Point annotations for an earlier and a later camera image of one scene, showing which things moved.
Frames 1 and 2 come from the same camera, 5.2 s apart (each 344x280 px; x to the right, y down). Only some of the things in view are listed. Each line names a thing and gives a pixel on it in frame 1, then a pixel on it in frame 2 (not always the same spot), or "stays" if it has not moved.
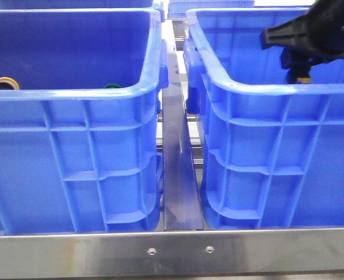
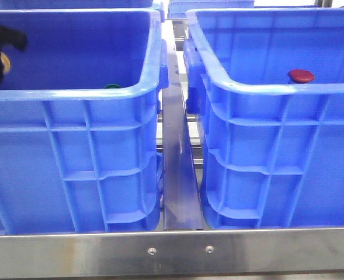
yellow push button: [6, 83] to [6, 62]
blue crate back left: [6, 6] stays
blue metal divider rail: [181, 206] stays
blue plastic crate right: [274, 155] stays
